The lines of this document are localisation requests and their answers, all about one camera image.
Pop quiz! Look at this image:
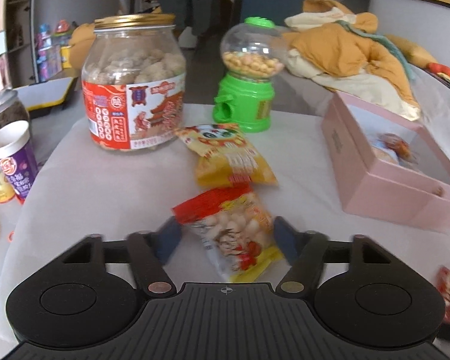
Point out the green gumball candy dispenser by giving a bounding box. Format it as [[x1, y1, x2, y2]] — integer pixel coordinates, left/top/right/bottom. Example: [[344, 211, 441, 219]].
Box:
[[212, 16, 287, 133]]

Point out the yellow panda snack bag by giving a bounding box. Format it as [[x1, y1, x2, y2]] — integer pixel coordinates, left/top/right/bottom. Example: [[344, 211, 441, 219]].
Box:
[[175, 123, 278, 189]]

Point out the glass jar with dark contents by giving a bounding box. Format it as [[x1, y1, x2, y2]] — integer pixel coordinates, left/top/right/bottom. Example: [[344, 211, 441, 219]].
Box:
[[0, 88, 31, 129]]

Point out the large snack jar gold lid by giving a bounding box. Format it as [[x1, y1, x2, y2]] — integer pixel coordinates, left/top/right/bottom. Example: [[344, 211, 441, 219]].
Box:
[[81, 13, 186, 152]]

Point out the red yellow peanut packet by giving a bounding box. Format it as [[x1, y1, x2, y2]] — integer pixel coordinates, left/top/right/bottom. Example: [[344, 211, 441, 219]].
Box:
[[172, 184, 284, 283]]

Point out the yellow pillow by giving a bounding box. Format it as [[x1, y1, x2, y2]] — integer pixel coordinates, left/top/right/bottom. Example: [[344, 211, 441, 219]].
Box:
[[385, 34, 438, 69]]

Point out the dark blue cabinet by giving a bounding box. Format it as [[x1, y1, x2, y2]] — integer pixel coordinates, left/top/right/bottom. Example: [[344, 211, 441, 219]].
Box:
[[235, 0, 304, 27]]

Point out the yellow edged tray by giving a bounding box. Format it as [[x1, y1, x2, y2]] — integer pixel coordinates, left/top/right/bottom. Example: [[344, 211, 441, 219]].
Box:
[[16, 77, 78, 119]]

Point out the orange and cream quilt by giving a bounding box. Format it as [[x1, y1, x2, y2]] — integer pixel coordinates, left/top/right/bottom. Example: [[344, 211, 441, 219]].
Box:
[[283, 0, 421, 121]]

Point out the white tablecloth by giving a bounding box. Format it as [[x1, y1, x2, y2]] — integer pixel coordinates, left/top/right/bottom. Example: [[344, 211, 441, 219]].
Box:
[[0, 112, 450, 359]]

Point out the round bun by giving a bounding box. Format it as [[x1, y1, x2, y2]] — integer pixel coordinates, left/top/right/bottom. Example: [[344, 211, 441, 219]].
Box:
[[370, 133, 417, 165]]

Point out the purple paper cup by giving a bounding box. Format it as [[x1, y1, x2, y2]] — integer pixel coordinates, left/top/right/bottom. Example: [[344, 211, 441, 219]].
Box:
[[0, 120, 39, 202]]

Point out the pink gift box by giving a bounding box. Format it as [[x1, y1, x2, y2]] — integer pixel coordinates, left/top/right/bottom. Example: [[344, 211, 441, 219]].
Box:
[[322, 92, 450, 233]]

